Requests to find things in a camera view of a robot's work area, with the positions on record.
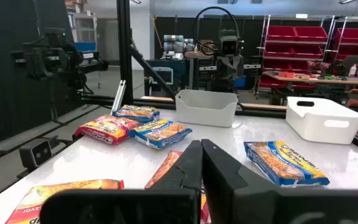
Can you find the red power drill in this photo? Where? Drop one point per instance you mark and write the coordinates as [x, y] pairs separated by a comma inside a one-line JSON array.
[[319, 67]]

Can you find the orange chicken flavor noodle pack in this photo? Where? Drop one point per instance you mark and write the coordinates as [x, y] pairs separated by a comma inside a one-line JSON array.
[[26, 205], [165, 168]]

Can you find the blue soy sauce noodle pack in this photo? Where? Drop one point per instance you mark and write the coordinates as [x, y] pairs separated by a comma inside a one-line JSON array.
[[286, 163], [160, 133], [137, 112]]

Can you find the wooden workbench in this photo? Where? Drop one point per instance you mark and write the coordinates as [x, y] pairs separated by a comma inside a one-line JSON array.
[[322, 80]]

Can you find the silver aluminium profile bar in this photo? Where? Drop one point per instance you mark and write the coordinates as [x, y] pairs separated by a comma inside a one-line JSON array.
[[119, 96]]

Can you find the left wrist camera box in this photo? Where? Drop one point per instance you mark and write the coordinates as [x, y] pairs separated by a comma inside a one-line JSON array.
[[229, 46]]

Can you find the white bin with cutaway side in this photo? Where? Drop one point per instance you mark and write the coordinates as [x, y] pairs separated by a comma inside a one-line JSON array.
[[204, 112]]

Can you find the red roast flavor noodle pack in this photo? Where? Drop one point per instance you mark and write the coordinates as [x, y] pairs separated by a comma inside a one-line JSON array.
[[107, 129]]

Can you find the blue machine cabinet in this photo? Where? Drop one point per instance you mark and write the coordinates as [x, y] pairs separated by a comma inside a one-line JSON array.
[[179, 65]]

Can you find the small blue bin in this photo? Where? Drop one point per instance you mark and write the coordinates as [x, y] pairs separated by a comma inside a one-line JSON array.
[[240, 82]]

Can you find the metal rack with red bins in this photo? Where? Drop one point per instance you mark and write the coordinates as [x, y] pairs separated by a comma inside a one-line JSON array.
[[353, 39], [294, 49]]

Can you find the black background robot arm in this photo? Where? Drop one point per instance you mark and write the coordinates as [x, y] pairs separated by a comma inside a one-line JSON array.
[[51, 56]]

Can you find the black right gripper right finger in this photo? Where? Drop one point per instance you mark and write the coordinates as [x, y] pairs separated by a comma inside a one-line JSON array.
[[259, 205]]

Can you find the black table-level camera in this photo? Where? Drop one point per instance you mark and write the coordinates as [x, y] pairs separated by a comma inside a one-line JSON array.
[[37, 153]]

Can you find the white storage shelf unit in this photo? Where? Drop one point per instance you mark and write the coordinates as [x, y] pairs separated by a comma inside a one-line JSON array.
[[85, 29]]

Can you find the round wooden table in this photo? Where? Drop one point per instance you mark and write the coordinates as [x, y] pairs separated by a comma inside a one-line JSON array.
[[197, 55]]

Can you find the white plastic bottle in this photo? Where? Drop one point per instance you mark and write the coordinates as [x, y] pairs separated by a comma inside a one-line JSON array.
[[352, 71]]

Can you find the white framed display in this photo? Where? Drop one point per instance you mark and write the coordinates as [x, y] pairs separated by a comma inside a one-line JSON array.
[[166, 76]]

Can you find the blue storage box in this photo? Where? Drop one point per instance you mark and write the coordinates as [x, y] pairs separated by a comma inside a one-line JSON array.
[[85, 47]]

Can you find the grey collaborative robot arm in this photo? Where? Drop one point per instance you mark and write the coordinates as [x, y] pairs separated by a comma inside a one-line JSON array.
[[174, 43]]

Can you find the tan wooden board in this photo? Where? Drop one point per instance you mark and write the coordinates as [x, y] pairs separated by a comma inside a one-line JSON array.
[[259, 106]]

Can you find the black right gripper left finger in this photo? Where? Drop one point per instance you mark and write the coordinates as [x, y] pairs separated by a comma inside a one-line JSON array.
[[166, 205]]

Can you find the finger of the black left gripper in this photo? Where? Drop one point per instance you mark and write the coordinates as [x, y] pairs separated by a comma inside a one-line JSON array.
[[236, 67], [223, 67]]

